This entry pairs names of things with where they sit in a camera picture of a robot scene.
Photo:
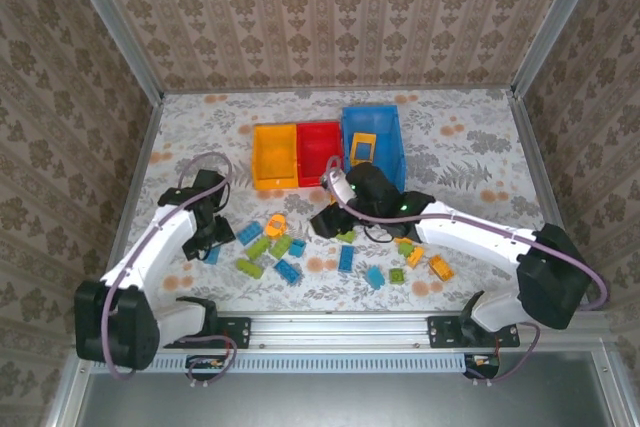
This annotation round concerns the aluminium side frame rail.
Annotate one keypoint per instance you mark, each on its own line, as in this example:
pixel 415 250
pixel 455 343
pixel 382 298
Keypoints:
pixel 550 197
pixel 135 182

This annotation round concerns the grey metal panel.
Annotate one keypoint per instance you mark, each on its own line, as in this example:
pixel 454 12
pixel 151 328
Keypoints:
pixel 325 402

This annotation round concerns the small controller board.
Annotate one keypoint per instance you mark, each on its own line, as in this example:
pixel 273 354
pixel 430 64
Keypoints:
pixel 205 363
pixel 482 362

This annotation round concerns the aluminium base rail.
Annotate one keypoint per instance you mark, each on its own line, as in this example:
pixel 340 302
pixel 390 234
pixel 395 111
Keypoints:
pixel 340 329

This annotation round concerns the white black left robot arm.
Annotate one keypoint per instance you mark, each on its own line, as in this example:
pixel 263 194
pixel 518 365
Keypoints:
pixel 165 247

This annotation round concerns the aluminium frame post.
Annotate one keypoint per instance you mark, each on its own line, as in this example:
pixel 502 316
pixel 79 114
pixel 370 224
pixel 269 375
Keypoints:
pixel 559 22
pixel 114 22

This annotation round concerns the blue plastic bin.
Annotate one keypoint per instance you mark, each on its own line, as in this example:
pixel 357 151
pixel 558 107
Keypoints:
pixel 382 129

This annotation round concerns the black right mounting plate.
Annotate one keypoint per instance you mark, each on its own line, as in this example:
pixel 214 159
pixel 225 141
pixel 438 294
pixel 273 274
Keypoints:
pixel 442 332

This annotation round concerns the green lego brick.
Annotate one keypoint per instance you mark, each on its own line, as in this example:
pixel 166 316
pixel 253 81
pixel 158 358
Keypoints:
pixel 396 276
pixel 250 268
pixel 345 237
pixel 403 248
pixel 280 246
pixel 258 248

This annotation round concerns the small right controller board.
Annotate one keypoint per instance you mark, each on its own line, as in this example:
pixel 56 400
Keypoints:
pixel 482 362

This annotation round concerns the black mounting plate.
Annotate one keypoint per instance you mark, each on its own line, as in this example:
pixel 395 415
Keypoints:
pixel 442 332
pixel 235 332

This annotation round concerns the yellow lego window frame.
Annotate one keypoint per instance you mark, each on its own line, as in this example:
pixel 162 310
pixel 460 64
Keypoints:
pixel 363 136

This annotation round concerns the red plastic bin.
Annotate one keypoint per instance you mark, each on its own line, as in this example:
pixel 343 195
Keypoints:
pixel 317 152

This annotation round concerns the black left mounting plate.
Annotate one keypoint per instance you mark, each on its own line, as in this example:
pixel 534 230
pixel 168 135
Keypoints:
pixel 235 332

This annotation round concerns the aluminium back frame rail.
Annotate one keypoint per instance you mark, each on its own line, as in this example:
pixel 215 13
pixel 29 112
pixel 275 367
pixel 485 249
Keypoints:
pixel 335 90

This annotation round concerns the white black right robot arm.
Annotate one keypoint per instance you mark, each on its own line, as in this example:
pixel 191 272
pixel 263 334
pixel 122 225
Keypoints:
pixel 465 243

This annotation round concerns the yellow lego brick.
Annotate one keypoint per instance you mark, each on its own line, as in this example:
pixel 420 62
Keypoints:
pixel 416 258
pixel 441 267

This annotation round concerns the yellow plastic bin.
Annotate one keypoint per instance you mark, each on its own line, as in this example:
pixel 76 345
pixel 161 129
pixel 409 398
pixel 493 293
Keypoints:
pixel 275 157

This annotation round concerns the yellow round lego piece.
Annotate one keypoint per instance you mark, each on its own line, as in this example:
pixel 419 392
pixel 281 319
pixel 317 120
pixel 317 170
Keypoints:
pixel 274 230

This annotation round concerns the small left controller board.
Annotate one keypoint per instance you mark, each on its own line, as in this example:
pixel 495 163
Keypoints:
pixel 205 363

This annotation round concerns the blue lego brick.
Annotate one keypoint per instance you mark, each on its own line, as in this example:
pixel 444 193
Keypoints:
pixel 287 272
pixel 297 247
pixel 248 235
pixel 375 278
pixel 214 256
pixel 346 259

